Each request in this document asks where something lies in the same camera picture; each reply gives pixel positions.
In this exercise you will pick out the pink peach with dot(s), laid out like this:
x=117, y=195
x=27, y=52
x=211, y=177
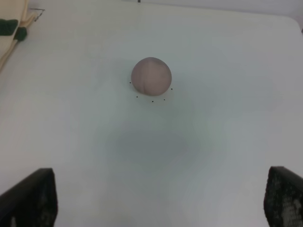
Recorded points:
x=151, y=76

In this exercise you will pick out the cream linen bag green handles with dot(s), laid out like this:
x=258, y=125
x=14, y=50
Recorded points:
x=14, y=21

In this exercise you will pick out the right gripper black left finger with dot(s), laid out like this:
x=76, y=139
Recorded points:
x=32, y=202

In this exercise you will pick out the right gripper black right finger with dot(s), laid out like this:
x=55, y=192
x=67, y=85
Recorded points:
x=283, y=201

